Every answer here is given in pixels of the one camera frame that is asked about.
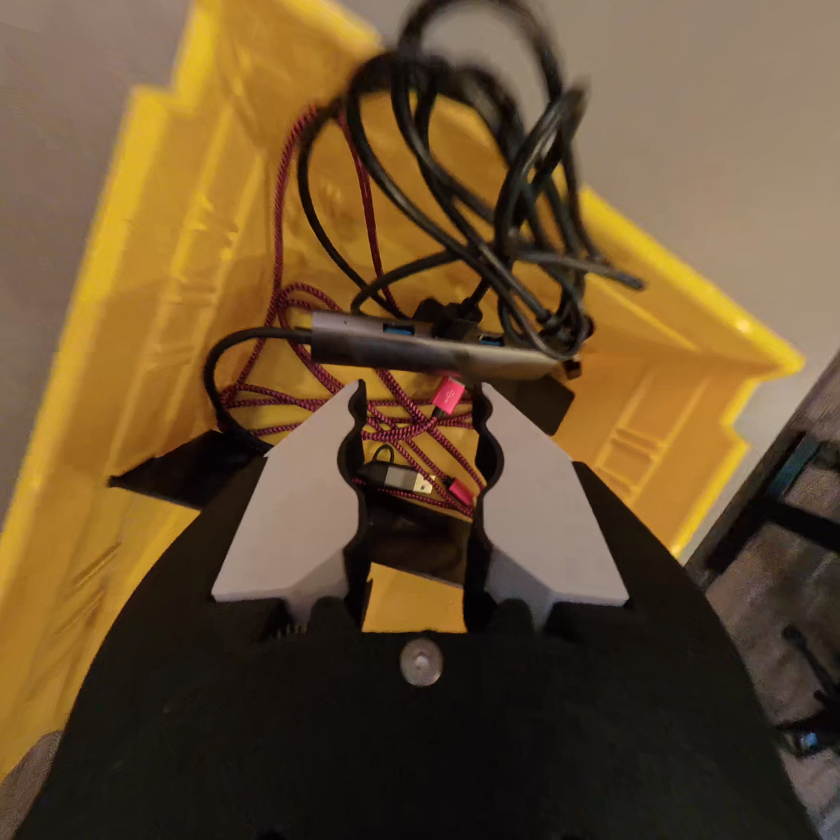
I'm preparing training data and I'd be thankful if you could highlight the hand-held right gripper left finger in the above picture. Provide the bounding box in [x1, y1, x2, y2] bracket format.
[210, 378, 370, 632]

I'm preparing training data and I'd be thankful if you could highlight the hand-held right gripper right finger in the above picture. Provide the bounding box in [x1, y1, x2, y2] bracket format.
[462, 382, 631, 634]

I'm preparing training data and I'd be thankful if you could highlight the pink braided usb cable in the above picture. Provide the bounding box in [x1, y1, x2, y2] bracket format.
[220, 105, 490, 508]

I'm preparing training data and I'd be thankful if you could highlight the yellow plastic bin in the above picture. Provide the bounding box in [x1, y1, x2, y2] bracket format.
[0, 0, 807, 782]

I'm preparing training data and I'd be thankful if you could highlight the black usb cable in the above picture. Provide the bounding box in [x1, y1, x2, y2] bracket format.
[298, 0, 647, 358]

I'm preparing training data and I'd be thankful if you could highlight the black bin divider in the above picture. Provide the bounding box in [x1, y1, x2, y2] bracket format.
[108, 430, 473, 586]

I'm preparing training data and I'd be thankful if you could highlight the black table leg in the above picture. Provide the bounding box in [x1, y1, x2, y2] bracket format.
[682, 430, 840, 592]

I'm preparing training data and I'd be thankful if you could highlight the black floor cable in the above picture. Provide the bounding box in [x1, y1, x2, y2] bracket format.
[774, 623, 840, 756]

